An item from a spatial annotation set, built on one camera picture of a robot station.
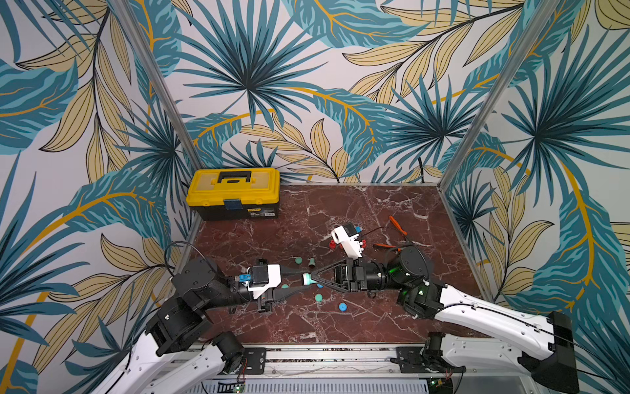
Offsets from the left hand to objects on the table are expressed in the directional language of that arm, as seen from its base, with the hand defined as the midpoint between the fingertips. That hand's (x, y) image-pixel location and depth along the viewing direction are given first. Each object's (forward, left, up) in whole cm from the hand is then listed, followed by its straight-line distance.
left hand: (306, 281), depth 50 cm
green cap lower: (+10, -3, -38) cm, 39 cm away
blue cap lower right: (+7, -12, -38) cm, 40 cm away
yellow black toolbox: (+44, +27, -22) cm, 56 cm away
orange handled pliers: (+37, -39, -37) cm, 65 cm away
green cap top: (+24, +4, -38) cm, 45 cm away
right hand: (-1, -1, +2) cm, 3 cm away
